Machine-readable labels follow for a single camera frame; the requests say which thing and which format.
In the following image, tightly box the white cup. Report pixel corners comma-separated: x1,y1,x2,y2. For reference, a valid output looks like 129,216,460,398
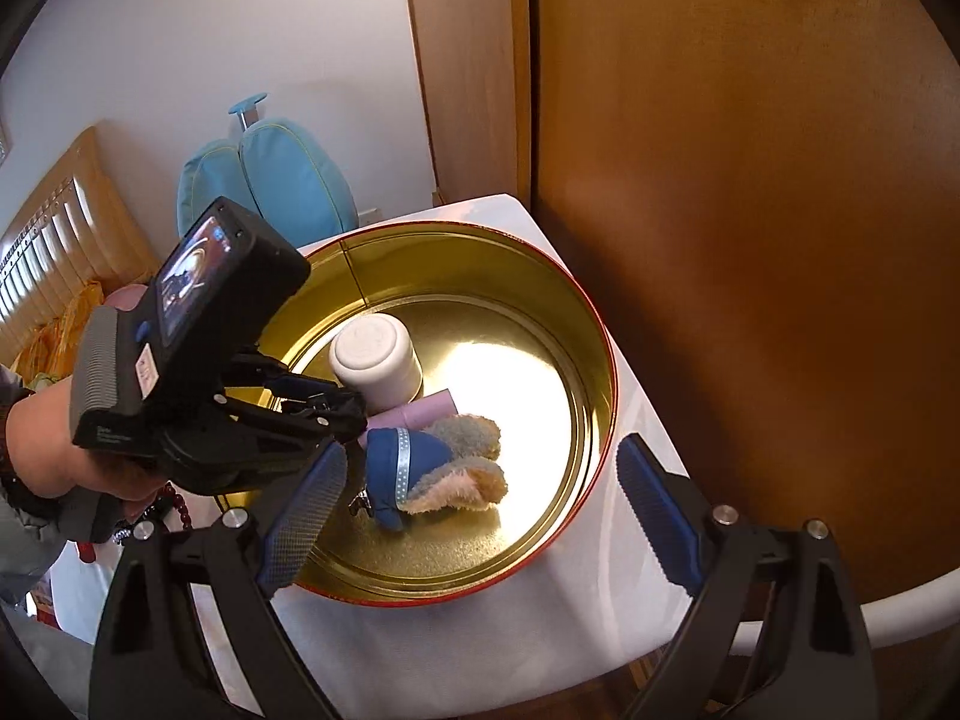
328,313,425,410

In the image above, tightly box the person's left forearm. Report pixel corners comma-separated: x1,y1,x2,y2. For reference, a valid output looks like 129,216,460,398
0,367,128,612

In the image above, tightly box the blue cushion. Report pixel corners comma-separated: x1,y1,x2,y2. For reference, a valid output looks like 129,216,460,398
176,118,359,248

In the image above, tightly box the blue round-top post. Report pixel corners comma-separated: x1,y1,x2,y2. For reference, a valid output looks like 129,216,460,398
227,92,271,137

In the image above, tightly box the wooden headboard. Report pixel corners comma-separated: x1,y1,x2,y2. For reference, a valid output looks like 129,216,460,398
0,126,162,368

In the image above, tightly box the red bead bracelet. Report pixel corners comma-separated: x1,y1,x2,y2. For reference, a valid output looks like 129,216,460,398
112,484,198,542

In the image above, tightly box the plain wooden wardrobe door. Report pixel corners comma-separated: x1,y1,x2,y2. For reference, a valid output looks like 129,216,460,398
405,0,533,205

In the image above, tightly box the round gold tin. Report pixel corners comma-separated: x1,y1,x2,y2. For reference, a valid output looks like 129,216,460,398
214,221,620,607

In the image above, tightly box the blue plush toy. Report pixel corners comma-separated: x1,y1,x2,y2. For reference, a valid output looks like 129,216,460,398
351,414,509,535

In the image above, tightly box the yellow cloth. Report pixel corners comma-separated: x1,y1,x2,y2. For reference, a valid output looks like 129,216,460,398
15,281,106,385

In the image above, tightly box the white tablecloth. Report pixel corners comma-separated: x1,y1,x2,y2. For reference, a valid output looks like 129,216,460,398
56,193,695,720

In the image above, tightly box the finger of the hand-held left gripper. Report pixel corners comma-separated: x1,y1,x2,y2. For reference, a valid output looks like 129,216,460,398
223,388,371,460
231,348,342,410

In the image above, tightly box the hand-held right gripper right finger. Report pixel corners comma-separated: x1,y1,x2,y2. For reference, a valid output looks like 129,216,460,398
616,433,882,720

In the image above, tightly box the person's left hand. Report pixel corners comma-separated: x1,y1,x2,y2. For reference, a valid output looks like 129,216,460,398
6,382,178,524

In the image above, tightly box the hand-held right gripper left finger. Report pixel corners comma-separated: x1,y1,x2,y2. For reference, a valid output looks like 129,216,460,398
86,439,350,720

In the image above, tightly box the white hoop tube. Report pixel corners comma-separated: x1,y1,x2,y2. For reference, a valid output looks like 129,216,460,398
724,568,960,655

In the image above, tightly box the purple tube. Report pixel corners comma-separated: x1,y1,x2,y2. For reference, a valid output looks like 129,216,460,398
360,388,460,445

